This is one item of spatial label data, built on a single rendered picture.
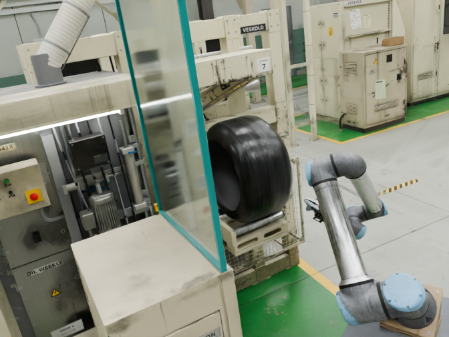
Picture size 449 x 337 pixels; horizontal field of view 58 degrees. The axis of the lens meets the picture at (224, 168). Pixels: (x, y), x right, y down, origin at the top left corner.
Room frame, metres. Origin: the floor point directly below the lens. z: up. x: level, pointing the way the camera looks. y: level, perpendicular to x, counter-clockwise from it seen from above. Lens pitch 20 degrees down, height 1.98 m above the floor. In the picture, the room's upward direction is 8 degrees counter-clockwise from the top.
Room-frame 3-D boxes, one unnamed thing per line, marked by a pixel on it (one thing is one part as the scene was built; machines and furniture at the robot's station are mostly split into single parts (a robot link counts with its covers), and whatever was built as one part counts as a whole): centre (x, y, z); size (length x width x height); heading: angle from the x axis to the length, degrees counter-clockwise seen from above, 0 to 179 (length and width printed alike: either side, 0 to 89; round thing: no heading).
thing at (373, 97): (6.54, -2.58, 0.62); 0.91 x 0.58 x 1.25; 112
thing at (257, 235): (2.02, -0.13, 0.84); 0.36 x 0.09 x 0.06; 116
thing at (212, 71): (2.46, -0.05, 1.71); 0.61 x 0.25 x 0.15; 116
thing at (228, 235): (2.06, 0.09, 0.90); 0.40 x 0.03 x 0.10; 26
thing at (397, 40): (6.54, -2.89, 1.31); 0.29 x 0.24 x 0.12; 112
